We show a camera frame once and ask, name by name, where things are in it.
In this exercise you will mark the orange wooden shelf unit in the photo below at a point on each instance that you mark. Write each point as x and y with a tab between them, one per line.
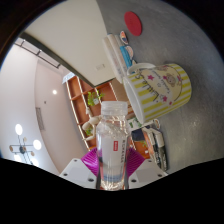
78	100

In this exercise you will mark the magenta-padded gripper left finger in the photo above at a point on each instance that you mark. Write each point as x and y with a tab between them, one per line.
76	173

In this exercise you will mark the white wall switch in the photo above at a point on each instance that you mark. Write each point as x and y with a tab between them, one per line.
100	67

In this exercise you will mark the green white box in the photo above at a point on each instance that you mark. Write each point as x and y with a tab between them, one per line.
135	122

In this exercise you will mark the recessed ceiling downlight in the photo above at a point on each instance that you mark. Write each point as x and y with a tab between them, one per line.
54	91

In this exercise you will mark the clear water bottle white cap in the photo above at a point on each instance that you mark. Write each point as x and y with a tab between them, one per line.
113	150

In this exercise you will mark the flat round red coaster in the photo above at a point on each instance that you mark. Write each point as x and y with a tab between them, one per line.
133	23

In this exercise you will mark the black curtain rail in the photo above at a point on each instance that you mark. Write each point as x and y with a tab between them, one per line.
38	52

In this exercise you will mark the branched ceiling lamp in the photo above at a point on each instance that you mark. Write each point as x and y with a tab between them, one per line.
22	149

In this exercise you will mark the small round printed badge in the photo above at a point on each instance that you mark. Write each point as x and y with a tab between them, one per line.
156	124
131	51
124	37

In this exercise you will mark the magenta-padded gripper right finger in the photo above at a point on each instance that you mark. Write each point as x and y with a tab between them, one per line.
150	173

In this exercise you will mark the ceiling air vent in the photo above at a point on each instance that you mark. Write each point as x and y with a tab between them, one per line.
40	118

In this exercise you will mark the yellow striped white mug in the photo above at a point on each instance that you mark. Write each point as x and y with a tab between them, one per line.
163	90

